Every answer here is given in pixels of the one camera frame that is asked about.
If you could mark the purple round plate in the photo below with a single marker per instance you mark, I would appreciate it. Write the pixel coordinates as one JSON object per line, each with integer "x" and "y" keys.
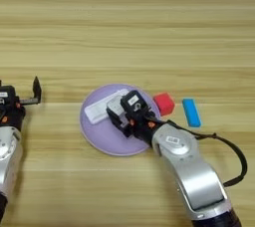
{"x": 103, "y": 138}

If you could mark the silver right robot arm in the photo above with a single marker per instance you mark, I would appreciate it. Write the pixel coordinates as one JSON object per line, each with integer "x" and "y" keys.
{"x": 196, "y": 178}

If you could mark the white long rectangular device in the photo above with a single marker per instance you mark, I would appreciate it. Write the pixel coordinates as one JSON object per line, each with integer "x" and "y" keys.
{"x": 98, "y": 110}

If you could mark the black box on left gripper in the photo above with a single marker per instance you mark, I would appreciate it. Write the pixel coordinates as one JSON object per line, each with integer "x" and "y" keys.
{"x": 6, "y": 95}

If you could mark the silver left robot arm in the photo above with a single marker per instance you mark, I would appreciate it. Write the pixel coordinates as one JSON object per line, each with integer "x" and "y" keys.
{"x": 8, "y": 164}

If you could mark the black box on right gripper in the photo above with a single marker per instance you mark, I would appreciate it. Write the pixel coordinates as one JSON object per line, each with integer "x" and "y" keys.
{"x": 134, "y": 104}

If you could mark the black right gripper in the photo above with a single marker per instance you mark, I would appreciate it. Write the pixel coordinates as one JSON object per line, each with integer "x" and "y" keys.
{"x": 142, "y": 128}

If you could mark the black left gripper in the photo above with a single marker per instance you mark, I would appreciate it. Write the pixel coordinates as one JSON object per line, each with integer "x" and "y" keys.
{"x": 15, "y": 113}

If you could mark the blue rectangular block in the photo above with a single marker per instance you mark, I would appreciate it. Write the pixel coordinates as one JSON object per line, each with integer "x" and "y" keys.
{"x": 191, "y": 112}

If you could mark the red cube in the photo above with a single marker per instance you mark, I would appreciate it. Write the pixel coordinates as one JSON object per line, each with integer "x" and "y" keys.
{"x": 164, "y": 103}

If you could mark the small grey square block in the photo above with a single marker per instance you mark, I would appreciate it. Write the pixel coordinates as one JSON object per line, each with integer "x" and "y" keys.
{"x": 114, "y": 105}

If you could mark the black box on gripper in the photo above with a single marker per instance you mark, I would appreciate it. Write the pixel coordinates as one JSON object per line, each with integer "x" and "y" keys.
{"x": 6, "y": 95}
{"x": 134, "y": 104}

